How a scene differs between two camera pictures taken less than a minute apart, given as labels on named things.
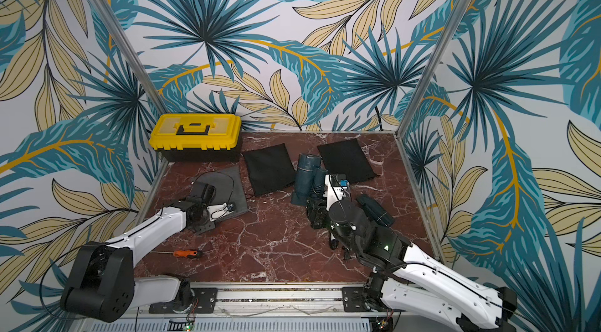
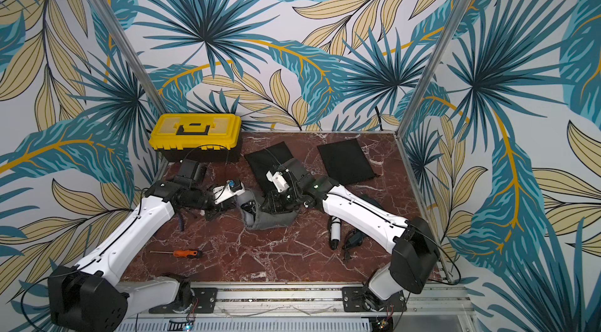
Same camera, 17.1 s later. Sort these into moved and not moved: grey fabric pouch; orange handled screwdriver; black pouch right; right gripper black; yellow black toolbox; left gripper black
Moved: grey fabric pouch; left gripper black; right gripper black
Not moved: yellow black toolbox; orange handled screwdriver; black pouch right
